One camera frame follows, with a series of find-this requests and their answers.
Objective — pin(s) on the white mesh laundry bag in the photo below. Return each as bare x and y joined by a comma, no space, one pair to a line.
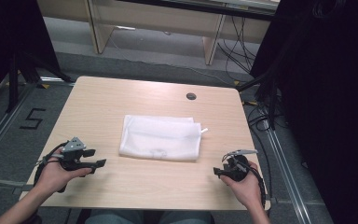
160,138

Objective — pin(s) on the person's left leg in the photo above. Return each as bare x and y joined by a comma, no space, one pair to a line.
115,217

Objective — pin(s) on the person's leg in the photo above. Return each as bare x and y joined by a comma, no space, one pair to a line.
115,217
186,217

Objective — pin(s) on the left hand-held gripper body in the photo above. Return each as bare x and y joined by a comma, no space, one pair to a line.
72,155

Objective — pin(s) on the person's left hand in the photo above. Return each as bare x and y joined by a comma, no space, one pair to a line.
52,175

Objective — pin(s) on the aluminium floor rail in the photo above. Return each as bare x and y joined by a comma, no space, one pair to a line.
0,130
287,174

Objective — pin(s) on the yellow black tape marker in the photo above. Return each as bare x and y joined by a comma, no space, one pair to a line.
45,86
236,83

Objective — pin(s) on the person's right hand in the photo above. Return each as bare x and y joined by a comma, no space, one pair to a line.
248,191

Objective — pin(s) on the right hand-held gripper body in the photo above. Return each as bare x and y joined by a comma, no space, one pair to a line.
236,169

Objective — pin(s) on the black curtain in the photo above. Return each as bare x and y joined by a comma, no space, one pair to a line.
9,34
329,93

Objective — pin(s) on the light wooden desk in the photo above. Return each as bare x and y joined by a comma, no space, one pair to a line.
155,21

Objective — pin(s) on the black metal stand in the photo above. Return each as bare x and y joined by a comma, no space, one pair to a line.
13,84
272,93

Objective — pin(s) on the person's right leg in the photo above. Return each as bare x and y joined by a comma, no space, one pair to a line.
186,217

